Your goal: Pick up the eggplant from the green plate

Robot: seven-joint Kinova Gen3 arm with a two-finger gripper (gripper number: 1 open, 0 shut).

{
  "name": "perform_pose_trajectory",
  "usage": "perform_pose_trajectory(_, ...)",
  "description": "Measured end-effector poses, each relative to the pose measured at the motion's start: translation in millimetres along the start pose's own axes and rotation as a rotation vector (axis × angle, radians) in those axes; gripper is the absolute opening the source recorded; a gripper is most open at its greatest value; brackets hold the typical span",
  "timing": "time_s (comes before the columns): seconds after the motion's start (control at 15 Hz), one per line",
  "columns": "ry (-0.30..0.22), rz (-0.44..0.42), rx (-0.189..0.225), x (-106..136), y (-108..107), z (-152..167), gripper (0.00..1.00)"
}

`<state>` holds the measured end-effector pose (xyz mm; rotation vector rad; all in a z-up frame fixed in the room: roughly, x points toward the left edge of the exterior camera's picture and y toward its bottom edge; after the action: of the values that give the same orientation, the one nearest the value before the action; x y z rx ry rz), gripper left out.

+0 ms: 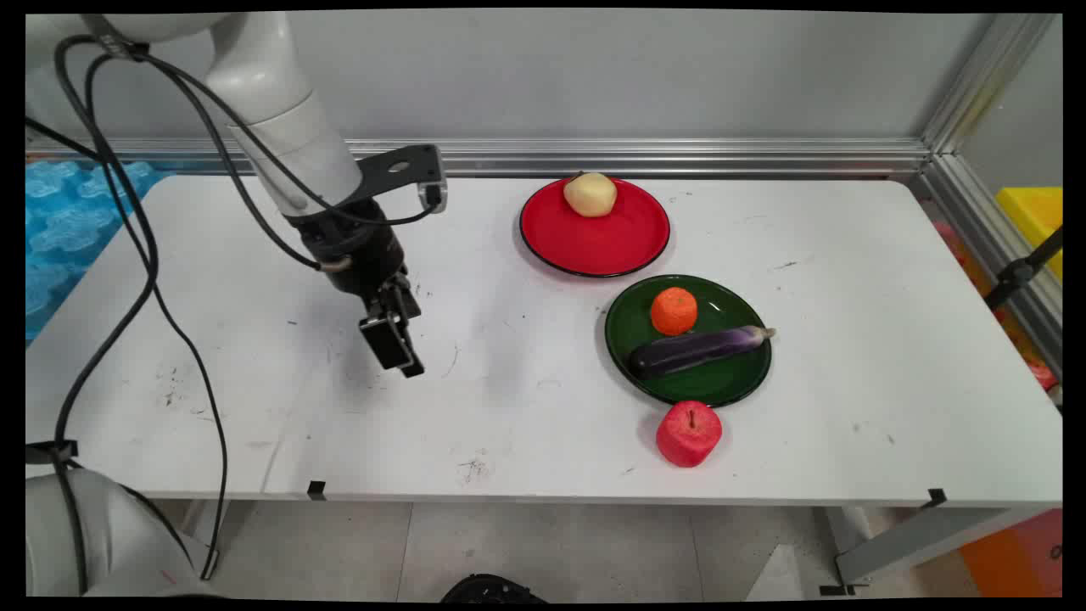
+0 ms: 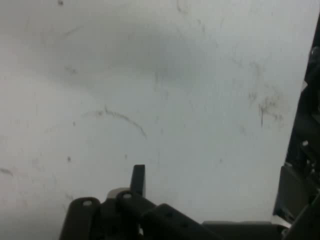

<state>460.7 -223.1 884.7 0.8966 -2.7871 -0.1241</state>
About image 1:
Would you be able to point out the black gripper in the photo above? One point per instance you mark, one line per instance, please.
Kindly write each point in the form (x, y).
(356, 246)

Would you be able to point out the purple eggplant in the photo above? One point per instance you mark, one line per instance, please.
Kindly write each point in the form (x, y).
(687, 350)

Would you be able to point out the black tape marker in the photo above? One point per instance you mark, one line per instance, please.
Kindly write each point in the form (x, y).
(316, 490)
(937, 497)

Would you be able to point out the red round plate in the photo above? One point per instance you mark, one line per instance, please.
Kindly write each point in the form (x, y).
(594, 233)

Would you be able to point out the pale yellow potato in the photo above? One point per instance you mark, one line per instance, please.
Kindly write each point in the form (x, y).
(590, 194)

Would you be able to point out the orange mandarin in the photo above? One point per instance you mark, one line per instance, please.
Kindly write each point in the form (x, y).
(674, 311)

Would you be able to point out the black round floor object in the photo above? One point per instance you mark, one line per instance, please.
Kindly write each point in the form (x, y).
(492, 590)

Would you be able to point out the red apple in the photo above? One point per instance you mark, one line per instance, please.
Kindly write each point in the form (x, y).
(688, 434)

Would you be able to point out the green round plate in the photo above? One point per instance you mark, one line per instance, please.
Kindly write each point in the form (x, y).
(721, 373)

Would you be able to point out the blue foam mat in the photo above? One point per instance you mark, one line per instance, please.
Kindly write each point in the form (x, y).
(64, 221)

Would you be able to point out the grey table leg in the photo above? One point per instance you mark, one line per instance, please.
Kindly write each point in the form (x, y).
(916, 539)

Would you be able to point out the black stand clamp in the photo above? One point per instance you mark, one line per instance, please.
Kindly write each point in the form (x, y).
(1018, 271)

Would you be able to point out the yellow box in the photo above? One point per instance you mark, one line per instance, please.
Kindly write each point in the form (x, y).
(1035, 212)

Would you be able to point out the orange box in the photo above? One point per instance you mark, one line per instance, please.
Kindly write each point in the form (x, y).
(1014, 556)

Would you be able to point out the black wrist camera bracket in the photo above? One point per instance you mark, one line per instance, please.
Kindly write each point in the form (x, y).
(399, 170)

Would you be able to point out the horizontal aluminium frame rail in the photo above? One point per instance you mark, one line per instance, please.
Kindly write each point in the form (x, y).
(679, 157)

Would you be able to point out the slanted aluminium frame rail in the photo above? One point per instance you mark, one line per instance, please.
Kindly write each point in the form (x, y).
(993, 246)

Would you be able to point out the upright aluminium frame post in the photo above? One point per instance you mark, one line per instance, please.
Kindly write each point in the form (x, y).
(988, 81)

